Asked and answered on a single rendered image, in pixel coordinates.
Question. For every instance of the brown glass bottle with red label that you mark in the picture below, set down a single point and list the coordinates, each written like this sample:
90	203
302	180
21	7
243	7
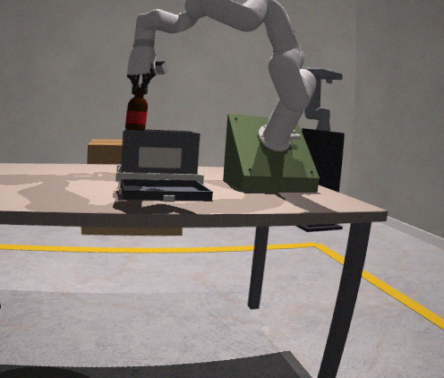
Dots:
136	112

